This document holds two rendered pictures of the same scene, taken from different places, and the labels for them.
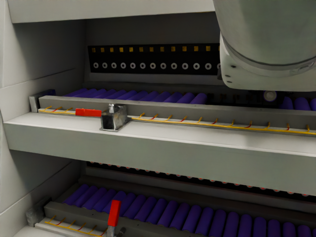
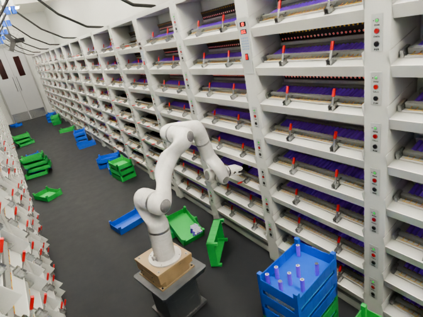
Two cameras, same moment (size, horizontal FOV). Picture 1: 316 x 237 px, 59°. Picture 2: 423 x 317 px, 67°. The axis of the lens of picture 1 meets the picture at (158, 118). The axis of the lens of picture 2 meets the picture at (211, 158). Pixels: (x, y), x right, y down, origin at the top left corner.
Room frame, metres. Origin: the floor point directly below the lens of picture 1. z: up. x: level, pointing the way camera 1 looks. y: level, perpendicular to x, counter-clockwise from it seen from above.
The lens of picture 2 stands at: (-1.34, -1.24, 1.54)
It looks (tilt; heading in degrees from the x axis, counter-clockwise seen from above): 22 degrees down; 39
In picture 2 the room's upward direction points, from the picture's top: 11 degrees counter-clockwise
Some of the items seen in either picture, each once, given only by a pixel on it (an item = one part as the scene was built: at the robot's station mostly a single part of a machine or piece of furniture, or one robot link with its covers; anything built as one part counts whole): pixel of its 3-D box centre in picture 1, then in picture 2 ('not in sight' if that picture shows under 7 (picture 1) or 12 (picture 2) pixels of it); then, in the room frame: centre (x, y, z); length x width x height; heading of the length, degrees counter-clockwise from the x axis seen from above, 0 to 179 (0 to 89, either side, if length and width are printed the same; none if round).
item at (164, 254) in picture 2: not in sight; (162, 243); (-0.40, 0.00, 0.48); 0.19 x 0.19 x 0.18
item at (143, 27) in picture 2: not in sight; (167, 112); (0.78, 0.90, 0.88); 0.20 x 0.09 x 1.76; 159
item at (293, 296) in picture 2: not in sight; (297, 270); (-0.34, -0.78, 0.52); 0.30 x 0.20 x 0.08; 167
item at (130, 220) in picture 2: not in sight; (128, 219); (0.14, 1.08, 0.04); 0.30 x 0.20 x 0.08; 169
